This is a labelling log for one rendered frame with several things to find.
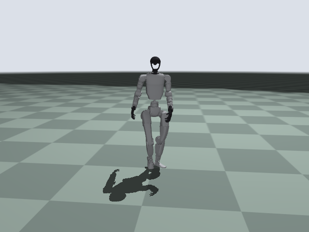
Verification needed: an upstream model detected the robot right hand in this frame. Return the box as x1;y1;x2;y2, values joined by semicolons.
131;106;136;119

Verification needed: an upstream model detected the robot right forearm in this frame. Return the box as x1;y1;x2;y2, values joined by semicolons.
132;91;140;108

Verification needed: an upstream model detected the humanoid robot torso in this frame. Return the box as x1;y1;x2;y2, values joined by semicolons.
145;72;165;117

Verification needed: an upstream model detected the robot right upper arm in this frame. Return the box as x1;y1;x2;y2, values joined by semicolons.
135;74;147;97

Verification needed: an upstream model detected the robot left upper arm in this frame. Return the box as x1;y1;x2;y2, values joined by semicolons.
164;74;171;97

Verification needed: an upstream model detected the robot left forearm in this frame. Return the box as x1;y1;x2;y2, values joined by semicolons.
167;92;173;109

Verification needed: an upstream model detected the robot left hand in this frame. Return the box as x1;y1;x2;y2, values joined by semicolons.
165;105;173;122

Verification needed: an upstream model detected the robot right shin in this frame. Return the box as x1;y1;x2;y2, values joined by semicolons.
146;141;153;162

